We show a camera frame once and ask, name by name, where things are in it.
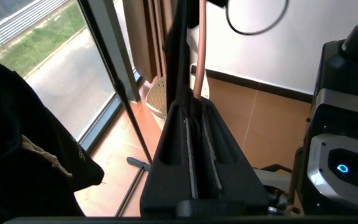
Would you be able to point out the window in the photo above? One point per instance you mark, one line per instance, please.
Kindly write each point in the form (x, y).
(110, 62)

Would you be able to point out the brown curtain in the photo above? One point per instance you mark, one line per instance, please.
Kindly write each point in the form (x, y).
(145, 37)

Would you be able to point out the pink clothes hanger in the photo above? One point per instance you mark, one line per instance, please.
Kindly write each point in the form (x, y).
(201, 46)

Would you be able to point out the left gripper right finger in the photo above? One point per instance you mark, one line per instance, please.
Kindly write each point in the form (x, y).
(232, 171)

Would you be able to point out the black clothes rack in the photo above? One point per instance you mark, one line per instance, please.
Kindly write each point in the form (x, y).
(126, 102)

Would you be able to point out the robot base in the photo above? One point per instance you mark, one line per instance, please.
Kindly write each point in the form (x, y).
(337, 140)

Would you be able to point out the white laundry basket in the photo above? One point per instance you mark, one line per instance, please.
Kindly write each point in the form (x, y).
(157, 96)

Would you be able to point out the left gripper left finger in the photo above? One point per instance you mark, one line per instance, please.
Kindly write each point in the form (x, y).
(169, 174)

